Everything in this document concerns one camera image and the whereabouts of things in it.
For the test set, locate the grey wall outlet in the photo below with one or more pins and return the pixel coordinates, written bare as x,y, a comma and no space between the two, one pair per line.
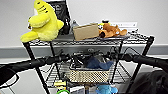
90,50

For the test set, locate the pale yellow packet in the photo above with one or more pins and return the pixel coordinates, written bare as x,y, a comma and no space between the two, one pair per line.
59,84

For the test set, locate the yellow plush toy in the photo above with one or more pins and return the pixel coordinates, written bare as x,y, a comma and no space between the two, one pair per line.
41,22

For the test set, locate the pale basket with dark spots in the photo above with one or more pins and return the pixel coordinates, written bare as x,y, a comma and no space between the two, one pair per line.
88,76

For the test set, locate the black bag with white print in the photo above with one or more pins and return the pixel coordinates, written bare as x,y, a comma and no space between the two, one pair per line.
60,11

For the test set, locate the blue cloth item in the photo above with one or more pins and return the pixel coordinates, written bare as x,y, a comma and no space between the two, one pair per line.
98,63

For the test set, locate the orange plush toy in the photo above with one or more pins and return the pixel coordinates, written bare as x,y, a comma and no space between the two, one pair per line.
111,30

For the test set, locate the brown cardboard box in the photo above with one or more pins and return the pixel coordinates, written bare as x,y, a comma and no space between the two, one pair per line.
86,31

